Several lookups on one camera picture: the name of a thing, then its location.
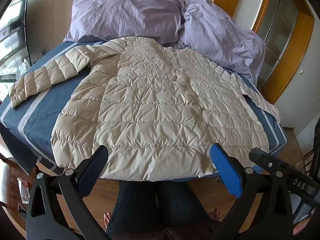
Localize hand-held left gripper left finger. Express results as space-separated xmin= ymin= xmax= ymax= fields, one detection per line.
xmin=25 ymin=144 xmax=110 ymax=240

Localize person's right foot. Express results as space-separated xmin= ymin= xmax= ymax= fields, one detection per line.
xmin=209 ymin=209 xmax=222 ymax=228

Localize person's legs in jeans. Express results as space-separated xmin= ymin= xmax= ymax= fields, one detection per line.
xmin=106 ymin=179 xmax=225 ymax=240

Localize dark lavender pillow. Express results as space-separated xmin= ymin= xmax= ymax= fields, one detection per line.
xmin=64 ymin=0 xmax=187 ymax=49

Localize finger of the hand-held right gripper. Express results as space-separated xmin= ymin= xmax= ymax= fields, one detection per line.
xmin=248 ymin=147 xmax=288 ymax=178

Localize person's foot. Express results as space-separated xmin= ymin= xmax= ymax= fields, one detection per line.
xmin=209 ymin=209 xmax=222 ymax=228
xmin=103 ymin=212 xmax=112 ymax=231

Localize black flat screen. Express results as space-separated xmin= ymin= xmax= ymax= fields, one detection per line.
xmin=0 ymin=0 xmax=33 ymax=85

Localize light lavender pillow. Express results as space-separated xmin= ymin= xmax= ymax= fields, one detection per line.
xmin=179 ymin=0 xmax=267 ymax=83

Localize clear plastic packet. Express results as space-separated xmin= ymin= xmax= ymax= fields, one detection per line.
xmin=17 ymin=177 xmax=32 ymax=203

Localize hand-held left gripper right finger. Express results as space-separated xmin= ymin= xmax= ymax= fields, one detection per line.
xmin=210 ymin=143 xmax=298 ymax=240

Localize blue striped blanket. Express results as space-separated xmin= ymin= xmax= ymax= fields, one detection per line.
xmin=0 ymin=40 xmax=287 ymax=183

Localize person's left foot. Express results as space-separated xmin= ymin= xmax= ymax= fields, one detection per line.
xmin=103 ymin=212 xmax=112 ymax=231

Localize cream quilted puffer jacket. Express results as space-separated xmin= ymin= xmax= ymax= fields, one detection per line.
xmin=9 ymin=37 xmax=282 ymax=182

